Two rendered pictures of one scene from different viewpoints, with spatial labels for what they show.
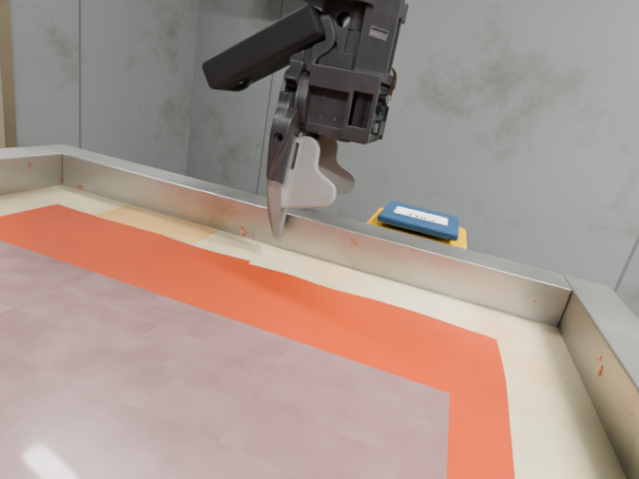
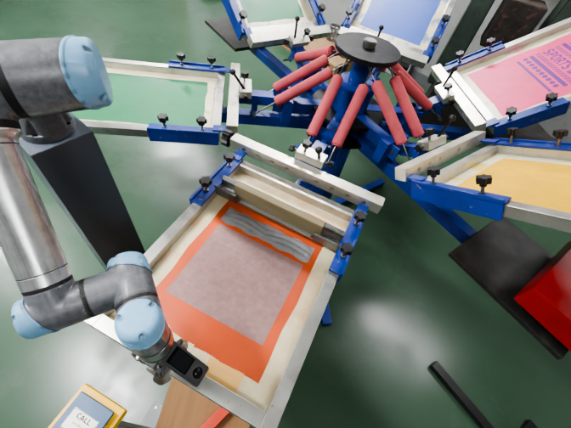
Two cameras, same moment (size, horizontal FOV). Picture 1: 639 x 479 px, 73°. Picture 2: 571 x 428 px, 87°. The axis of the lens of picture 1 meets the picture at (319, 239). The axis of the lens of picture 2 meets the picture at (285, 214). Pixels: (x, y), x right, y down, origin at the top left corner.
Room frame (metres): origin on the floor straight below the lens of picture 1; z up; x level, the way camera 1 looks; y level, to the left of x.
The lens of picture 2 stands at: (0.53, 0.22, 1.87)
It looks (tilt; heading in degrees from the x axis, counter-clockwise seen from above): 51 degrees down; 181
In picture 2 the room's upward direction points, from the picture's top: 13 degrees clockwise
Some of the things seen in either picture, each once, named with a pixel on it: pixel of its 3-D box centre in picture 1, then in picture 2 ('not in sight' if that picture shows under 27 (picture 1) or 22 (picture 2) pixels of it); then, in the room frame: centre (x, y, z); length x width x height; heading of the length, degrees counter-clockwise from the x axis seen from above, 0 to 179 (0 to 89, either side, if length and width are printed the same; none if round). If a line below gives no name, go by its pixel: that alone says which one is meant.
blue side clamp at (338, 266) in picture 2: not in sight; (347, 243); (-0.12, 0.46, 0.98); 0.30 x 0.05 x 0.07; 166
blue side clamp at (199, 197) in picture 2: not in sight; (218, 182); (-0.26, -0.08, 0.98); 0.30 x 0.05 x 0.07; 166
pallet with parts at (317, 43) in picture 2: not in sight; (321, 41); (-3.97, 0.09, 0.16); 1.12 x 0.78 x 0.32; 61
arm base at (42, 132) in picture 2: not in sight; (40, 114); (-0.11, -0.57, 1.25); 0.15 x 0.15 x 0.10
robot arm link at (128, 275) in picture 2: not in sight; (123, 284); (0.33, -0.06, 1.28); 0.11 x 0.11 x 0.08; 39
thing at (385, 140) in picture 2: not in sight; (346, 109); (-0.98, 0.39, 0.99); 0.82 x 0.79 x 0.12; 166
